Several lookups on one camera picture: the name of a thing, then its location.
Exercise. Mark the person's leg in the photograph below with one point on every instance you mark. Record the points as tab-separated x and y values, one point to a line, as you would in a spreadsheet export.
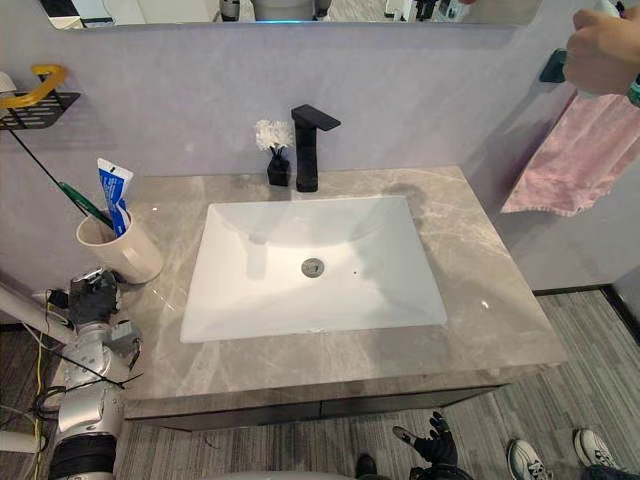
612	474

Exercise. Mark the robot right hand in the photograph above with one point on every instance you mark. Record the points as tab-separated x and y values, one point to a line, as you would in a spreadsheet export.
436	447

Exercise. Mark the blue white toothpaste tube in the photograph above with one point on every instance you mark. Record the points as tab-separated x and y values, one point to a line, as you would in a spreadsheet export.
113	190

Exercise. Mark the white sink basin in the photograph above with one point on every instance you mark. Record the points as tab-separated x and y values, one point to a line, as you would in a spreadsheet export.
250	300

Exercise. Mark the green wristband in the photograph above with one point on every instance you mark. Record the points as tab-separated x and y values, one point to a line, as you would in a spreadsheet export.
635	91

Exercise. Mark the black diffuser vase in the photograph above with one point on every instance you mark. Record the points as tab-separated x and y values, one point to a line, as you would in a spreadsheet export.
278	172

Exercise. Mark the person's hand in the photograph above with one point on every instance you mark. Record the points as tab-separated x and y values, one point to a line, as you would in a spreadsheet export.
605	55

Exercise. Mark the dark wall towel hook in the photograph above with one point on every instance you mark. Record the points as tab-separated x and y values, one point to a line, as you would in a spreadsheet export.
552	67

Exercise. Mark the black slotted wall shelf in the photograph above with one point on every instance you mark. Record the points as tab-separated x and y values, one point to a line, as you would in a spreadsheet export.
45	113

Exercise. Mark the wall mirror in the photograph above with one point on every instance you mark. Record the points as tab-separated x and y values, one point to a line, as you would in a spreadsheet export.
150	10

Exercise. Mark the white flower reed diffuser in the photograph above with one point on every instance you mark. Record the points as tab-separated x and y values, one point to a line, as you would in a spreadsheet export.
274	132

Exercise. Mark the green toothbrush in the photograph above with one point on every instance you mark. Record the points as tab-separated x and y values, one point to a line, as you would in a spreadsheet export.
82	200

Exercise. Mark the robot dark foot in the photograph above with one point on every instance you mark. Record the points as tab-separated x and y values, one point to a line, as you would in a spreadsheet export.
365	465

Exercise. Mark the metal sink drain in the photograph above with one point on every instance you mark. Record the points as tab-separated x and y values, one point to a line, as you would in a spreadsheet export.
313	267

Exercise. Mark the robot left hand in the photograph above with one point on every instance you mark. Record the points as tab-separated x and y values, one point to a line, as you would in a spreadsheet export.
95	300

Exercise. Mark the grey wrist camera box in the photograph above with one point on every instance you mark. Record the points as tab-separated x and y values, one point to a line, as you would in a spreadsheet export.
125	339

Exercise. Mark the white wall fixture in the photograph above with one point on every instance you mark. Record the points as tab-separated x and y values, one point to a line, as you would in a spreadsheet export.
6	84

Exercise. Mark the person's white shoe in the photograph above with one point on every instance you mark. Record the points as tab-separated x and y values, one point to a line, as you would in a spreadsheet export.
529	462
597	447

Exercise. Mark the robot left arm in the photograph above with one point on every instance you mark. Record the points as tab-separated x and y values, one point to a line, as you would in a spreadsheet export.
87	410

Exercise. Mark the pink towel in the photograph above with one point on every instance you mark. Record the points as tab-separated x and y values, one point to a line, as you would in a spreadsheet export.
575	165

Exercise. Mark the black faucet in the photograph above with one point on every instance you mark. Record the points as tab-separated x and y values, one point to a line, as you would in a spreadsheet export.
306	160

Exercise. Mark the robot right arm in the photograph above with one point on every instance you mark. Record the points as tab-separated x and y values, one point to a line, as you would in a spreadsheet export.
442	474

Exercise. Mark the cream cup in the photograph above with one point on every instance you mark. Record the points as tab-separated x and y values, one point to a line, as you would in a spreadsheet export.
131	255

